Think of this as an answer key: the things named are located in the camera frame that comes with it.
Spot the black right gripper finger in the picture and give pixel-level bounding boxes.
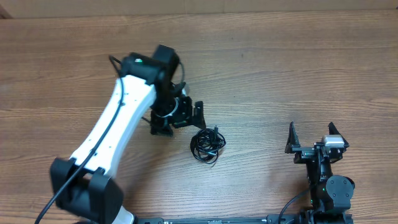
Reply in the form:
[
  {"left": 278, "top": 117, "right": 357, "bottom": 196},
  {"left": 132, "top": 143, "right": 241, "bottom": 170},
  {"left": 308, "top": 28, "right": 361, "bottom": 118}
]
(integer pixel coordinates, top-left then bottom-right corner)
[
  {"left": 328, "top": 122, "right": 349, "bottom": 148},
  {"left": 285, "top": 121, "right": 300, "bottom": 154}
]

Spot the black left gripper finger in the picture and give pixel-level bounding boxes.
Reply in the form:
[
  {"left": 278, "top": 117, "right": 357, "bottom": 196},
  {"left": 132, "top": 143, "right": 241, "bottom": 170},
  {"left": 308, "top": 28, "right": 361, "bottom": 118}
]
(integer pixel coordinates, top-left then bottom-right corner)
[
  {"left": 192, "top": 101, "right": 206, "bottom": 129},
  {"left": 150, "top": 119, "right": 174, "bottom": 136}
]

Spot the thick black USB cable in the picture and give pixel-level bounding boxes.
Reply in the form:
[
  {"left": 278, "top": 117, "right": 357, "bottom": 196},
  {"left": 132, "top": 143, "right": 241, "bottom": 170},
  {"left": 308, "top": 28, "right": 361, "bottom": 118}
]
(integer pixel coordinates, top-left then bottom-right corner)
[{"left": 190, "top": 124, "right": 227, "bottom": 165}]

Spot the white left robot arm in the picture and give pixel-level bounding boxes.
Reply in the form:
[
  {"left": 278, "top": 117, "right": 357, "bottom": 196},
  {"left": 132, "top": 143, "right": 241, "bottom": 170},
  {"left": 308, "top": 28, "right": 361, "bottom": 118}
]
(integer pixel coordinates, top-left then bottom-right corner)
[{"left": 46, "top": 45, "right": 206, "bottom": 223}]

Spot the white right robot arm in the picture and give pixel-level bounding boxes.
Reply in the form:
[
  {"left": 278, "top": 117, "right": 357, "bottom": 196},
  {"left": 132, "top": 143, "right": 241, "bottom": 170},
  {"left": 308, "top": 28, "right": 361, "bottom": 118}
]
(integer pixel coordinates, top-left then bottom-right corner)
[{"left": 277, "top": 123, "right": 355, "bottom": 224}]

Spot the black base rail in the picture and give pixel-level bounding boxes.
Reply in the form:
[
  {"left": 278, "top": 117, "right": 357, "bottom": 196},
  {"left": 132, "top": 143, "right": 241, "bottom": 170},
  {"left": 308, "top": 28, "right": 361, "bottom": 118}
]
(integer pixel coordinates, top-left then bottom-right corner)
[{"left": 134, "top": 214, "right": 354, "bottom": 224}]

